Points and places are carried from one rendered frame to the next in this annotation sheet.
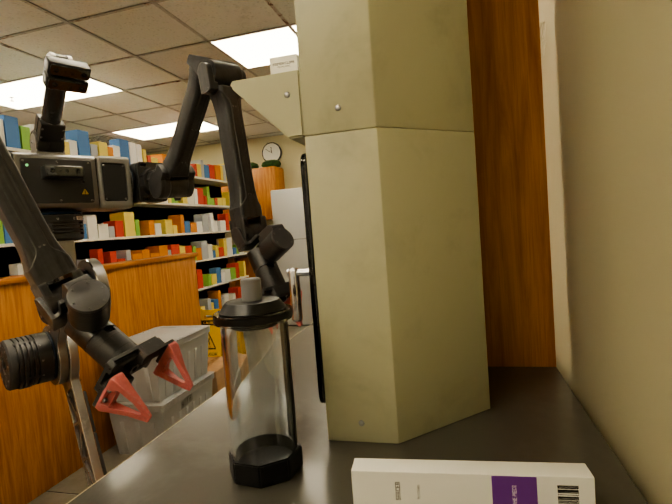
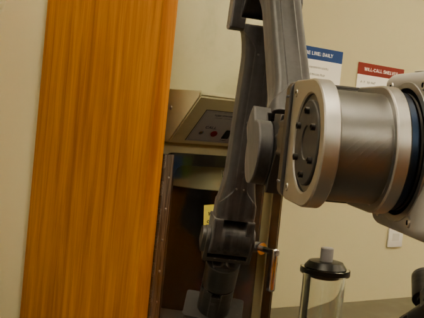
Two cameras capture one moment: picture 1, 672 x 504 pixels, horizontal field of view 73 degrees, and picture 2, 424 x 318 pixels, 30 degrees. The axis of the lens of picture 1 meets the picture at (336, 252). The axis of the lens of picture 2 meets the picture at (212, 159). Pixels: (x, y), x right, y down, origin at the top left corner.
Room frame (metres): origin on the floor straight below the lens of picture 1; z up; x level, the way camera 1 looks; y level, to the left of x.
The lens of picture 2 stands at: (2.12, 0.97, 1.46)
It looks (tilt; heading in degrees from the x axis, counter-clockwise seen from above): 3 degrees down; 219
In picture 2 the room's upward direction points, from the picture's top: 6 degrees clockwise
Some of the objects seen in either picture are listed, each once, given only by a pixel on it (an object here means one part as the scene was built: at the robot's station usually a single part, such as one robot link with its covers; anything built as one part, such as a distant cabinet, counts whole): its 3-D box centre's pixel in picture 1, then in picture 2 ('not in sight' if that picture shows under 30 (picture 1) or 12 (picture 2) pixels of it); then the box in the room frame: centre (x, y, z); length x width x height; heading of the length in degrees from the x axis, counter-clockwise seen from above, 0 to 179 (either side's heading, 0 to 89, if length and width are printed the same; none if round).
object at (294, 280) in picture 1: (304, 293); (267, 267); (0.75, 0.06, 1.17); 0.05 x 0.03 x 0.10; 75
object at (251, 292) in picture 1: (252, 301); (325, 262); (0.62, 0.12, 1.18); 0.09 x 0.09 x 0.07
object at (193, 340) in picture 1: (161, 360); not in sight; (2.88, 1.18, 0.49); 0.60 x 0.42 x 0.33; 165
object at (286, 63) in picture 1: (289, 77); not in sight; (0.82, 0.06, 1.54); 0.05 x 0.05 x 0.06; 76
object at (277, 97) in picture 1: (300, 128); (247, 123); (0.86, 0.05, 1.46); 0.32 x 0.12 x 0.10; 165
